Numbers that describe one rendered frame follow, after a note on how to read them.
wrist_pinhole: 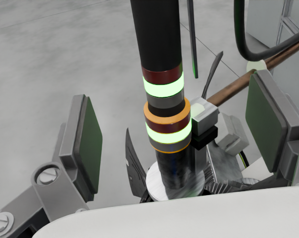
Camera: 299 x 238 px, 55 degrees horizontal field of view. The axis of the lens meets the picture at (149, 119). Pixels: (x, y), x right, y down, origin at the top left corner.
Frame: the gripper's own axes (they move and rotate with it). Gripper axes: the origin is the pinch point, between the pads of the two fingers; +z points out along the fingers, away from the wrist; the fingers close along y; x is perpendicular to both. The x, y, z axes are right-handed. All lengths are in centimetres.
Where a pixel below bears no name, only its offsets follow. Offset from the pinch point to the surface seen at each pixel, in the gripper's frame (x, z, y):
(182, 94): -5.7, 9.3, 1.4
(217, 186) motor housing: -50, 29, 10
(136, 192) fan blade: -67, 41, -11
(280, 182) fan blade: -28.2, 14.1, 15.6
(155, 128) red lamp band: -8.5, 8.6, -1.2
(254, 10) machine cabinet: -124, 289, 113
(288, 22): -62, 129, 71
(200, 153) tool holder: -15.5, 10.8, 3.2
